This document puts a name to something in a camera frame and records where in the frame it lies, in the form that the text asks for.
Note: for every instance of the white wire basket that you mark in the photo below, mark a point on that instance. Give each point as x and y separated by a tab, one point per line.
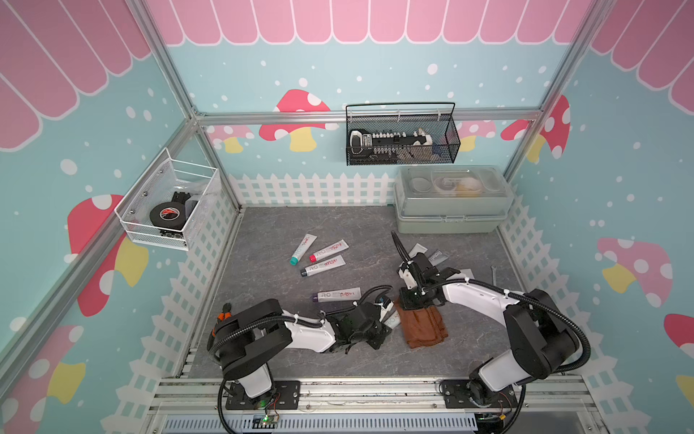
169	180

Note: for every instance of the white R&O tube red scribble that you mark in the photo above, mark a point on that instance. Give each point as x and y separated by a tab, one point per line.
418	248

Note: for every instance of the white R&O purple cap tube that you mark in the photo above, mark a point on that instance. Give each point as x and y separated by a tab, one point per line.
353	294

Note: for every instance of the white green cap toothpaste tube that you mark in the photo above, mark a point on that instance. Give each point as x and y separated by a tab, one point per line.
393	321

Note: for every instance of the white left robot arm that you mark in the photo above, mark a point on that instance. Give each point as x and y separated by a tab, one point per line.
242	344

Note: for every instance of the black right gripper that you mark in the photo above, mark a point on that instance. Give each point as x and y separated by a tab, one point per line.
406	305

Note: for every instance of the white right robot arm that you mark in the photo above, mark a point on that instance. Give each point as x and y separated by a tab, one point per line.
543	341

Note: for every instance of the silver purple Protetix toothpaste tube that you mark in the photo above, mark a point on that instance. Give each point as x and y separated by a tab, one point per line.
437	258

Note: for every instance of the black wire mesh basket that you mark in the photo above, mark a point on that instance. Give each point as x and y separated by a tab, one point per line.
401	134

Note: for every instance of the brown cloth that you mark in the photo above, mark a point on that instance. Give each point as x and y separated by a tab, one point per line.
422	327

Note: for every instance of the black tape roll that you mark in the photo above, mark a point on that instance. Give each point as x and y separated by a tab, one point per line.
169	216

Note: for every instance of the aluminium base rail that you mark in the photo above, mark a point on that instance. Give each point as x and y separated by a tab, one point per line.
560	404

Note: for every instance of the white dark cap toothpaste tube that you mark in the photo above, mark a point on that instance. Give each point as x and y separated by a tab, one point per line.
326	265

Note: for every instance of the green plastic storage box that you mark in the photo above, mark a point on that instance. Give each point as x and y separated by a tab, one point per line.
455	200

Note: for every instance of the orange black pliers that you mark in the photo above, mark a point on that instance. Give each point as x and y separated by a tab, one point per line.
223	316

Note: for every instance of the white pink cap toothpaste tube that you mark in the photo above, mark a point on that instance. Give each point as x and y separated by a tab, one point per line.
329	251

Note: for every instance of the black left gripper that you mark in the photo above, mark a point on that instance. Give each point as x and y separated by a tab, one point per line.
380	333

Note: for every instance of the far left green cap tube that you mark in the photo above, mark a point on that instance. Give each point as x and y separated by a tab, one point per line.
302	248

